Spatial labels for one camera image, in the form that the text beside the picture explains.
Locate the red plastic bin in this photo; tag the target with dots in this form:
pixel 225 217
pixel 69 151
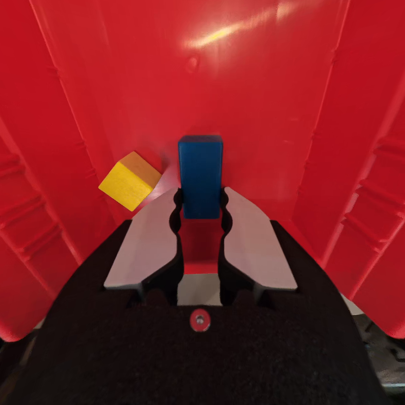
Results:
pixel 266 95

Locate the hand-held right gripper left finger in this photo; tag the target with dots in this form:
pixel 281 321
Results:
pixel 144 250

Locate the blue wooden block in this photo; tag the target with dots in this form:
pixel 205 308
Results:
pixel 200 177

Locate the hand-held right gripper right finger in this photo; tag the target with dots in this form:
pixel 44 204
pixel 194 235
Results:
pixel 256 250

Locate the yellow wooden block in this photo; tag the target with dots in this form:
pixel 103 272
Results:
pixel 130 182

